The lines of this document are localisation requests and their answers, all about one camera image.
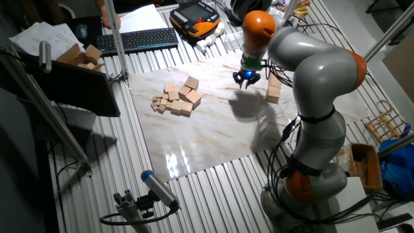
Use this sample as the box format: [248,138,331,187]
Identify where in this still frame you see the brown cardboard sheet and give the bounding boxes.
[382,30,414,105]

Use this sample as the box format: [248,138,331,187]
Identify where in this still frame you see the black computer keyboard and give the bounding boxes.
[95,27,179,58]

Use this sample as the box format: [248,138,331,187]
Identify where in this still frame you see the small open cardboard box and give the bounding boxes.
[55,43,106,72]

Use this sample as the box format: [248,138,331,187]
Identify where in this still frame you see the gold foil bag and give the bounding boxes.
[292,1,311,19]

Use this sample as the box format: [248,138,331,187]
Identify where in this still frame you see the brown cardboard box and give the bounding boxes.
[347,142,384,194]

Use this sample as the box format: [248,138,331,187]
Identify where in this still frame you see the clear plastic box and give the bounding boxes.
[223,31,245,51]

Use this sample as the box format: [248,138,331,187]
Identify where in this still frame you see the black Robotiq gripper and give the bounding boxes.
[232,68,262,91]

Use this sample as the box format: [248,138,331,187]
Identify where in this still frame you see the black filament spool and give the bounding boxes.
[230,0,274,27]

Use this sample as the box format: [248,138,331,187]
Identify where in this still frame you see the orange black teach pendant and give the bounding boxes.
[169,1,221,41]

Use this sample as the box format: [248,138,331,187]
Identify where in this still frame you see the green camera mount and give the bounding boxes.
[241,54,263,71]

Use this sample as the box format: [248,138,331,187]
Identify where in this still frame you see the grey camera on frame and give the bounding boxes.
[38,40,53,74]

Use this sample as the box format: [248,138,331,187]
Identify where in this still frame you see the wooden rack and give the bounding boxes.
[364,99,412,145]

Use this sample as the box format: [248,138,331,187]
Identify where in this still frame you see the black monitor panel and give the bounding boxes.
[17,51,122,118]

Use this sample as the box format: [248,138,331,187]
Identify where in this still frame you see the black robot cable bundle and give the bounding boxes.
[258,58,389,227]

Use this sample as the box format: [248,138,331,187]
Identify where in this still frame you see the black camera cable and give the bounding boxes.
[99,203,180,227]

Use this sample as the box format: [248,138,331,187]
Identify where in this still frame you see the white paper sheet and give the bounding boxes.
[116,3,169,34]

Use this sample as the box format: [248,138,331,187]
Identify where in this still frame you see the white robot plinth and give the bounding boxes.
[318,176,381,233]

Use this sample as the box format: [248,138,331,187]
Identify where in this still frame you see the marble pattern board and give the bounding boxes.
[128,32,372,183]

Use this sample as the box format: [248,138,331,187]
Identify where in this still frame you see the grey computer mouse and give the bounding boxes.
[75,23,89,40]

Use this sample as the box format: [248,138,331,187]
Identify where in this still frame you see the white plug adapter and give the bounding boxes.
[195,34,217,54]

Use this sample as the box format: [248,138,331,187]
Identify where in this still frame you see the grey camera blue tip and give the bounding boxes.
[140,169,180,210]

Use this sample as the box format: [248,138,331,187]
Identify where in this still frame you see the aluminium camera bracket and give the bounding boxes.
[113,189,155,233]

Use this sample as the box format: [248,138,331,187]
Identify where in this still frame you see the aluminium frame post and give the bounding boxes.
[103,0,130,82]
[282,0,300,21]
[363,1,414,63]

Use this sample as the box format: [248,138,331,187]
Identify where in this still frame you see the printed paper stack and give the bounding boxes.
[8,21,85,61]

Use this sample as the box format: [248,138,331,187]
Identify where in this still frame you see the blue bag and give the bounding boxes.
[378,124,414,199]

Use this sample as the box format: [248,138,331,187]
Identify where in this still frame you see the person right hand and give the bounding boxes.
[99,8,122,30]

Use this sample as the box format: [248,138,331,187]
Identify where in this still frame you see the white power strip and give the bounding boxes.
[268,6,286,19]

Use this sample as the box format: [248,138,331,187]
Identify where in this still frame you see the black mouse pad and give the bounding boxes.
[66,15,105,49]

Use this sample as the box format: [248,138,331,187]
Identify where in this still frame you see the person right forearm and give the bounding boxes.
[91,0,109,11]

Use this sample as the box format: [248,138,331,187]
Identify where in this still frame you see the white egg shaped object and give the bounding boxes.
[213,21,226,37]

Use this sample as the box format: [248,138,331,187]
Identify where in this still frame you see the aluminium frame beam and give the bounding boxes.
[0,44,94,177]
[376,131,414,160]

